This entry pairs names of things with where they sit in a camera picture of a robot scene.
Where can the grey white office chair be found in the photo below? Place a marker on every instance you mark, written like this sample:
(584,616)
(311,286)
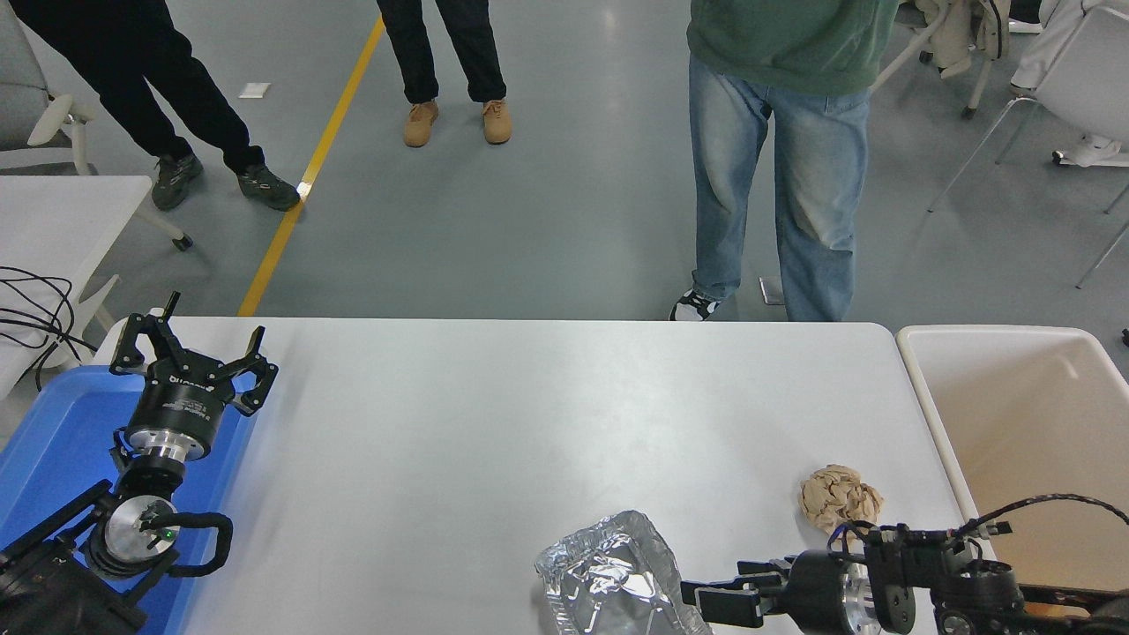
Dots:
(18,88)

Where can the metal floor socket plate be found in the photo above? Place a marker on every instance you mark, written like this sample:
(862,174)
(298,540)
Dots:
(772,291)

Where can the beige garment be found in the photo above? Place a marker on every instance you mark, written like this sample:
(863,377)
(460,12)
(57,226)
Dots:
(957,31)

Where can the crumpled tan paper ball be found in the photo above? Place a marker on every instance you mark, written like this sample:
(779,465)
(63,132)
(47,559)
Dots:
(838,498)

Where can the blue plastic tray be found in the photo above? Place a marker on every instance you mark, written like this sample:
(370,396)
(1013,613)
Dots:
(62,432)

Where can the silver foil tray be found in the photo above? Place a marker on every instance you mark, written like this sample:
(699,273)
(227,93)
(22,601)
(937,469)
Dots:
(609,573)

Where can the white wheeled chair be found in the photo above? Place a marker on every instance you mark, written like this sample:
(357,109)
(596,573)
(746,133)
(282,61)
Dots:
(981,70)

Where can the large pale plastic bin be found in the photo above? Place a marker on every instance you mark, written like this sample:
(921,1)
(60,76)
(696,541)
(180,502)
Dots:
(1014,423)

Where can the white chair base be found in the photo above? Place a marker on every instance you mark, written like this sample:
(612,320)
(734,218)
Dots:
(1094,150)

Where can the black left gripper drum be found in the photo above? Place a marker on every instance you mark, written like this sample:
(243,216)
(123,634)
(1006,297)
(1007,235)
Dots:
(181,407)

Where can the person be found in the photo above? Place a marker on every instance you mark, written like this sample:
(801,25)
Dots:
(132,79)
(422,44)
(811,176)

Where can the white side table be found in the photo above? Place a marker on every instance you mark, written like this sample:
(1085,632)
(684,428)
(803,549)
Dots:
(53,220)

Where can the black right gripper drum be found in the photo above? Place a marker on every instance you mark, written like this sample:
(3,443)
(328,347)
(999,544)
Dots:
(816,593)

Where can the white chair with metal legs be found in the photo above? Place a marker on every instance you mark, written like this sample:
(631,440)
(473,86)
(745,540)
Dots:
(1094,79)

